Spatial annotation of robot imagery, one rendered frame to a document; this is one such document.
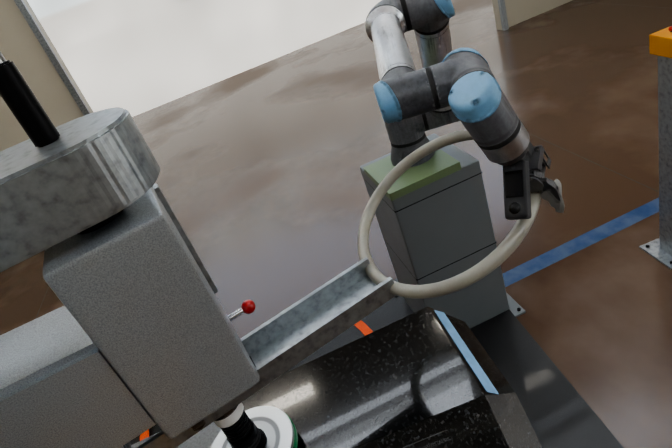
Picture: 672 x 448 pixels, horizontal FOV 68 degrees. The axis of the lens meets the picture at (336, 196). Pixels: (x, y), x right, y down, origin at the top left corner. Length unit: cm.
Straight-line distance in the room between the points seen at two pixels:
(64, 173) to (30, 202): 6
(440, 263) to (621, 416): 86
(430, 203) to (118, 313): 143
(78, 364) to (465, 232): 165
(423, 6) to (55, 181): 111
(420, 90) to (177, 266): 57
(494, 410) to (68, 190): 100
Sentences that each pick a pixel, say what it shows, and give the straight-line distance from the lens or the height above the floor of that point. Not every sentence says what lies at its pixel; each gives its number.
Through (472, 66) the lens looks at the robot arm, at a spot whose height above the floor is 153.
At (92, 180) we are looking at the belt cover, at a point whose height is 164.
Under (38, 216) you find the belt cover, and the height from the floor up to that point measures 163.
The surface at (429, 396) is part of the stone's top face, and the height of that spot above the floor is 83.
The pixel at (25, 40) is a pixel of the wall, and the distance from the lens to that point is 587.
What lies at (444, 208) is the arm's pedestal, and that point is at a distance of 211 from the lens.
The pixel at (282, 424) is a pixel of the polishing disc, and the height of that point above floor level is 88.
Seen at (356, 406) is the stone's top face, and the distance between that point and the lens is 135.
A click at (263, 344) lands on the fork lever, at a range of 122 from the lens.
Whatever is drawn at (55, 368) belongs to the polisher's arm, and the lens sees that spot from 98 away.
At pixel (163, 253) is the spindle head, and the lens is 87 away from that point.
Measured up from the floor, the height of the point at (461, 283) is 115.
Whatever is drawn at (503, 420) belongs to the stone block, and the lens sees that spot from 132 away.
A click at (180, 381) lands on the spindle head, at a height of 124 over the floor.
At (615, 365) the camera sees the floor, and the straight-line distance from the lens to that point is 240.
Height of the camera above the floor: 186
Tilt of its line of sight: 28 degrees down
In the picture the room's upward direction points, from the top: 21 degrees counter-clockwise
